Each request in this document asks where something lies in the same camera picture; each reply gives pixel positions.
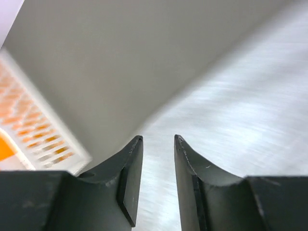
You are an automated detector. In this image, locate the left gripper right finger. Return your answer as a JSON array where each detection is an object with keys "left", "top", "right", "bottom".
[{"left": 174, "top": 135, "right": 308, "bottom": 231}]

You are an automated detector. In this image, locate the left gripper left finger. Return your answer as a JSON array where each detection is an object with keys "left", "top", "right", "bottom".
[{"left": 0, "top": 136, "right": 143, "bottom": 231}]

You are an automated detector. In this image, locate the grey t shirt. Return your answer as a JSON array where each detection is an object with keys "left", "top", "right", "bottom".
[{"left": 135, "top": 0, "right": 308, "bottom": 231}]

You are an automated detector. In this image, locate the white file organizer basket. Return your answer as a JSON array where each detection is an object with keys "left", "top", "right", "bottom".
[{"left": 0, "top": 48, "right": 91, "bottom": 175}]

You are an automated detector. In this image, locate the orange plastic folder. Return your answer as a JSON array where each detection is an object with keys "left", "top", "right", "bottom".
[{"left": 0, "top": 129, "right": 18, "bottom": 161}]

